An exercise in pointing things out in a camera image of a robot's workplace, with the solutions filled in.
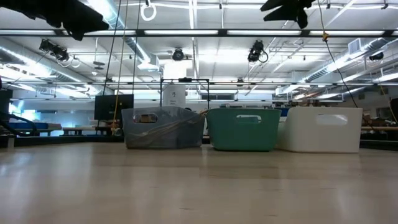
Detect black ceiling-mounted camera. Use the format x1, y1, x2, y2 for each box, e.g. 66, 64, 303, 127
172, 47, 185, 62
39, 39, 71, 62
247, 39, 269, 63

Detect white plastic bin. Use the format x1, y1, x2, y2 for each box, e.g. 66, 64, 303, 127
275, 106, 364, 154

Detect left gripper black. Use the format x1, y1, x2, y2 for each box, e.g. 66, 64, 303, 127
0, 0, 110, 42

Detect black computer monitor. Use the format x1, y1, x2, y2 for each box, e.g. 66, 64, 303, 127
94, 94, 135, 121

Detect black cabinet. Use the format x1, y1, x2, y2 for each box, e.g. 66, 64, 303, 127
0, 88, 13, 114

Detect silver ventilation duct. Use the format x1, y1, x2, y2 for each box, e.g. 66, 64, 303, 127
304, 37, 398, 83

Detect black overhead frame bar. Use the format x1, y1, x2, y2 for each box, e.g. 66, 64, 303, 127
0, 29, 398, 39

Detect black hanging cable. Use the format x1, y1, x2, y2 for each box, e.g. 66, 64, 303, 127
132, 0, 141, 95
102, 0, 122, 95

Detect black cable with yellow tie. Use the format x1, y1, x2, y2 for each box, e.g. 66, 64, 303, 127
316, 0, 359, 108

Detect teal plastic bin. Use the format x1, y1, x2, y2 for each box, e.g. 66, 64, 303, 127
205, 107, 282, 152

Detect black metal stand frame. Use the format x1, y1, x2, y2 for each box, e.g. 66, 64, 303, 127
159, 77, 211, 109

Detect black curved hose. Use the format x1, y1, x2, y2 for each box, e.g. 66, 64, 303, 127
0, 111, 38, 138

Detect wooden background table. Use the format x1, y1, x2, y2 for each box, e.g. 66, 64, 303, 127
12, 126, 103, 138

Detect white paper sign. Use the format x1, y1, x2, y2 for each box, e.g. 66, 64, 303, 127
162, 83, 187, 108

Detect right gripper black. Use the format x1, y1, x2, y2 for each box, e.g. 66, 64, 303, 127
260, 0, 317, 30

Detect grey translucent plastic bin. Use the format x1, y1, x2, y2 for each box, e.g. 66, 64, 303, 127
121, 106, 206, 150

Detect white cable ring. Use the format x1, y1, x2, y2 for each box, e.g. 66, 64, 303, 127
140, 2, 158, 22

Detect yellow hanging cable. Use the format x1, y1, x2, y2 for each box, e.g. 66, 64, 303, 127
111, 0, 129, 133

